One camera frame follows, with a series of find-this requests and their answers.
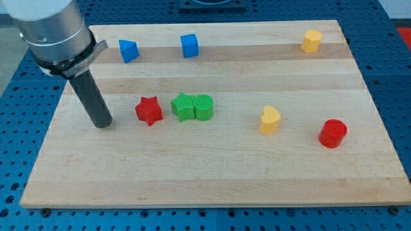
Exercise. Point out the yellow heart block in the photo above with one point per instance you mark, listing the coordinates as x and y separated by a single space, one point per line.
270 120

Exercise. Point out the red cylinder block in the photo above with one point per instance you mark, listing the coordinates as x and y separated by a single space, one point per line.
332 133

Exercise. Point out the green cylinder block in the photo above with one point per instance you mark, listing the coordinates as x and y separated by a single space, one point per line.
203 105

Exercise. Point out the red star block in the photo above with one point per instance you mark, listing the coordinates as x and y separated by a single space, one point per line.
149 110

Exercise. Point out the yellow hexagon block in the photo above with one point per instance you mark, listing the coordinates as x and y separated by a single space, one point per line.
311 41

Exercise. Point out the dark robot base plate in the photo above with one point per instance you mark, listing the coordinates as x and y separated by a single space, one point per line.
193 5

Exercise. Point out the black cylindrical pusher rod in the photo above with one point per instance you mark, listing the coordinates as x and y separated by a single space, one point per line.
90 97

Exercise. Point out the blue cube block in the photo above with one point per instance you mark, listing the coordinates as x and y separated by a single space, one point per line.
190 46

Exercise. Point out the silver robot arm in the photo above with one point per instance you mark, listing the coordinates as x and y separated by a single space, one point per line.
57 34

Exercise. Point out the wooden board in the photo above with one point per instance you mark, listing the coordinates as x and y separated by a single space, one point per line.
224 161

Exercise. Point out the blue triangle block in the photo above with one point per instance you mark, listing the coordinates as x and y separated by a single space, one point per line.
129 50

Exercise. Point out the green star block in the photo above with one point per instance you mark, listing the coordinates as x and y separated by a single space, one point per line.
182 107

